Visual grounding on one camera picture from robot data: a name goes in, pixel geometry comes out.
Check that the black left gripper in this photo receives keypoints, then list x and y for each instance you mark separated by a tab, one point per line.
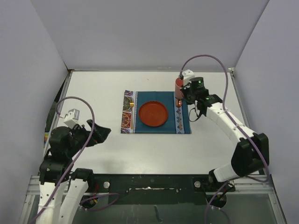
100	133

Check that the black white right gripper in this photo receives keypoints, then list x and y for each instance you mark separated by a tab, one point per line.
185	88

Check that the pink plastic cup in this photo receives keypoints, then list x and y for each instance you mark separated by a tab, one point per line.
178	85

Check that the copper spoon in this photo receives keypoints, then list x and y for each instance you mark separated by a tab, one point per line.
178	105

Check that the blue patterned placemat cloth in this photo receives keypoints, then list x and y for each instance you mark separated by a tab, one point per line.
171	126

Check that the red round plate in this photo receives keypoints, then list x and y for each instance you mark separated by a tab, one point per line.
153	113

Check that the copper fork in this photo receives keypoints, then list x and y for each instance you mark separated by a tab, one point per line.
132	115

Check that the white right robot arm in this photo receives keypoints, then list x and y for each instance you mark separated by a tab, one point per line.
251	149

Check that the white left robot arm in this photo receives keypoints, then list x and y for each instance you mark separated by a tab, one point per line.
60	189

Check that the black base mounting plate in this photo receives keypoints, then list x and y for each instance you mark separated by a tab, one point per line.
117	189

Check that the aluminium front rail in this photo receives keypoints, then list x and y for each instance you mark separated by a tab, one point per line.
242	185

